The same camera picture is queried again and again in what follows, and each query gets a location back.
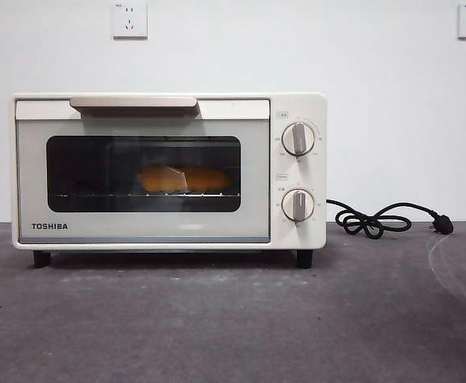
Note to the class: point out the yellow corn cob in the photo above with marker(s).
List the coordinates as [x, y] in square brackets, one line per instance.
[209, 179]

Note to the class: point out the small oven control knob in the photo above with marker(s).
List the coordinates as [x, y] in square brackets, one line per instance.
[298, 205]

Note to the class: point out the large oven control knob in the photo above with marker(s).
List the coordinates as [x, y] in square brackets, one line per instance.
[298, 139]

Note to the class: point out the cream toaster oven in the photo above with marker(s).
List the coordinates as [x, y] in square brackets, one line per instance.
[317, 239]

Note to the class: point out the black oven foot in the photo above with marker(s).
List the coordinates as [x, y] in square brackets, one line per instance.
[42, 259]
[304, 259]

